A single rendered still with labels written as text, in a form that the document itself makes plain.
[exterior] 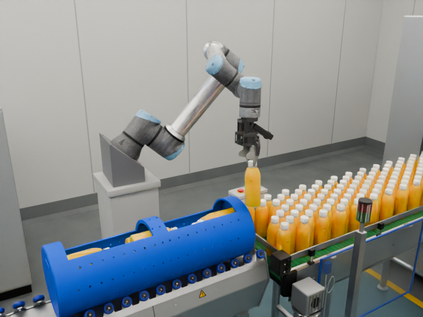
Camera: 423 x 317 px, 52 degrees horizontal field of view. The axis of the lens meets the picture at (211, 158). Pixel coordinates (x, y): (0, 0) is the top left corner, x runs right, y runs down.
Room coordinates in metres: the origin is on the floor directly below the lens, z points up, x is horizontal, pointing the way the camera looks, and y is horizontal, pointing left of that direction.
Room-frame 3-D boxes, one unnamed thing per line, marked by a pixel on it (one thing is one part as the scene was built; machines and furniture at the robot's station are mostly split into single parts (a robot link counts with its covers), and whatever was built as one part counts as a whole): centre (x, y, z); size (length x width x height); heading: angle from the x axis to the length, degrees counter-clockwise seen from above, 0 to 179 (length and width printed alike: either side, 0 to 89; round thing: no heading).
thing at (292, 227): (1.88, -0.38, 0.99); 0.07 x 0.07 x 0.19
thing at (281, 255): (1.72, -0.32, 0.95); 0.10 x 0.07 x 0.10; 31
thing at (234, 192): (2.22, -0.21, 1.05); 0.20 x 0.10 x 0.10; 121
